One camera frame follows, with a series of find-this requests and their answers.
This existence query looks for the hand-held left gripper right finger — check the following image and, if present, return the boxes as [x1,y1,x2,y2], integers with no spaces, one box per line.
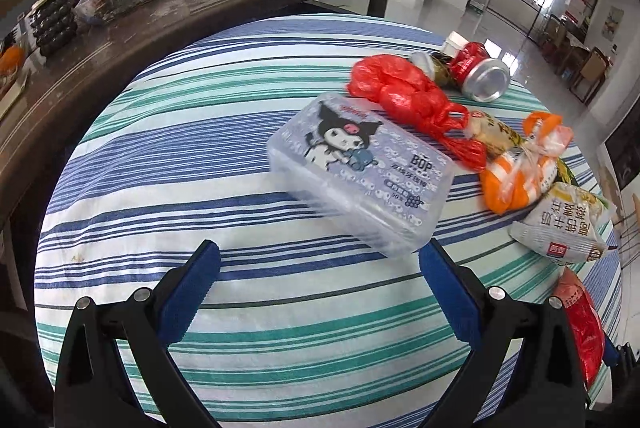
[418,238,588,428]

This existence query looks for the yellow sauce packet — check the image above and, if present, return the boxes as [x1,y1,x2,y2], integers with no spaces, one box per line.
[462,108,531,159]

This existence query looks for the wooden dining chair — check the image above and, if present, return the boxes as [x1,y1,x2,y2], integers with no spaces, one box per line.
[570,47,615,105]

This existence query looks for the blue green striped tablecloth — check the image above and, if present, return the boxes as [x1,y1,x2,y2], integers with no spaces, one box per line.
[34,13,628,428]

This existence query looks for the red drink can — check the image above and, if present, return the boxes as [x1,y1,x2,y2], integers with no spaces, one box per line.
[449,42,511,103]

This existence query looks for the black television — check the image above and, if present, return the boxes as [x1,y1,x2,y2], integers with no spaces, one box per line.
[605,108,640,204]

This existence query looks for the red snack packet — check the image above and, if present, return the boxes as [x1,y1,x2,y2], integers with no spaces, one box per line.
[552,267,607,389]

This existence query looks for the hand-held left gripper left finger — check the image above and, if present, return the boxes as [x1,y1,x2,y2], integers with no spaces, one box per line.
[54,239,222,428]

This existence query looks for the small white box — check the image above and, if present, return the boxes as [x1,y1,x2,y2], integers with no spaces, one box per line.
[443,31,468,56]

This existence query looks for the gold foil packet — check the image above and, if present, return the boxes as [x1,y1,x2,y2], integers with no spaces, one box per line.
[410,50,458,89]

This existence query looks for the white snack packet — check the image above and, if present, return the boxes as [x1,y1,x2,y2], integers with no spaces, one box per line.
[508,182,618,265]

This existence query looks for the clear cartoon-print plastic box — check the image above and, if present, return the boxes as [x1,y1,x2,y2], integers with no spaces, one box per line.
[266,91,456,259]

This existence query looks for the red plastic bag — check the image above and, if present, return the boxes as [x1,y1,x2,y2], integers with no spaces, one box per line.
[346,54,488,171]

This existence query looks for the orange and white plastic bag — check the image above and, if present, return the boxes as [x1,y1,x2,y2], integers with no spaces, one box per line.
[479,111,575,215]

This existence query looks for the wall poster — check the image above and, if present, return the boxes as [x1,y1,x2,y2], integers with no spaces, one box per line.
[603,5,625,40]

